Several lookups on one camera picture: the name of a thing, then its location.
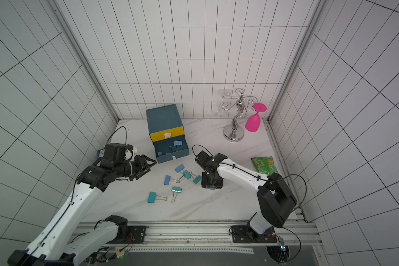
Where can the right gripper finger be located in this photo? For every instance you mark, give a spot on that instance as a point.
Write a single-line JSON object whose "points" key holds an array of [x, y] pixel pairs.
{"points": [[218, 183], [205, 182]]}

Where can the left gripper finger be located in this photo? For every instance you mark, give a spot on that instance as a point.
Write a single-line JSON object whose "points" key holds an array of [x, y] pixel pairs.
{"points": [[146, 163], [138, 175]]}

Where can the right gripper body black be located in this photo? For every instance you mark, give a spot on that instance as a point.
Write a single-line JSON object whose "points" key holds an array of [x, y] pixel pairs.
{"points": [[212, 181]]}

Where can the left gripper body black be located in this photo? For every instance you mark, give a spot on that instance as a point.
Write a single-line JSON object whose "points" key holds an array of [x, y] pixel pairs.
{"points": [[137, 165]]}

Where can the teal drawer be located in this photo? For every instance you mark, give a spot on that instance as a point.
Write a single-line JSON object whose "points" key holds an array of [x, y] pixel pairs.
{"points": [[166, 146]]}

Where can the yellow top drawer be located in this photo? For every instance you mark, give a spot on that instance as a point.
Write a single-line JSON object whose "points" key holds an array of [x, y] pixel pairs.
{"points": [[167, 134]]}

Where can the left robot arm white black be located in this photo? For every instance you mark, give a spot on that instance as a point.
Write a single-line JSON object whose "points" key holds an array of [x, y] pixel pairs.
{"points": [[120, 162]]}

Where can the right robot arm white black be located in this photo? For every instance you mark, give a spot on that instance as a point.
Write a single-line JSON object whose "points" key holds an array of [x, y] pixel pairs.
{"points": [[275, 198]]}

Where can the teal binder clip upright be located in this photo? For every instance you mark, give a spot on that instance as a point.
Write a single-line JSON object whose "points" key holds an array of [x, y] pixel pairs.
{"points": [[196, 178]]}

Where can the teal binder clip front left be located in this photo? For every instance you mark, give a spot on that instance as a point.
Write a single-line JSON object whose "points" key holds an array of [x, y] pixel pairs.
{"points": [[153, 197]]}

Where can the teal shiny binder clip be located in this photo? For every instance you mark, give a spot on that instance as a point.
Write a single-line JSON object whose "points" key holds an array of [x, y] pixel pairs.
{"points": [[176, 191]]}

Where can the teal drawer cabinet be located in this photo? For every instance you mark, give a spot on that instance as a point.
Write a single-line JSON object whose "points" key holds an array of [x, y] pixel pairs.
{"points": [[162, 118]]}

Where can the green snack packet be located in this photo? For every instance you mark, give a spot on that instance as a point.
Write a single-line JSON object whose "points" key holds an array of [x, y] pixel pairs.
{"points": [[264, 165]]}

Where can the magenta plastic wine glass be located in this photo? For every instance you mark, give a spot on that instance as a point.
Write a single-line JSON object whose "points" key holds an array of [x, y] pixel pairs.
{"points": [[253, 123]]}

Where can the clear glass on rack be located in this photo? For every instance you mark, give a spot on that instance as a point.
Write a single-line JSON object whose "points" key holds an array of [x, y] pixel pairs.
{"points": [[226, 104]]}

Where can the silver glass rack stand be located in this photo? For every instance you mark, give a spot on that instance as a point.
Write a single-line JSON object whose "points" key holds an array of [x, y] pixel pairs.
{"points": [[233, 132]]}

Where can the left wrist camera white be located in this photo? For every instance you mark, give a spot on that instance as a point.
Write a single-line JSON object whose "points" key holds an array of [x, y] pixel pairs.
{"points": [[130, 153]]}

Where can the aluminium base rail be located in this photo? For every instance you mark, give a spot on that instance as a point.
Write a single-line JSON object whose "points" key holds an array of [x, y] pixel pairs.
{"points": [[213, 236]]}

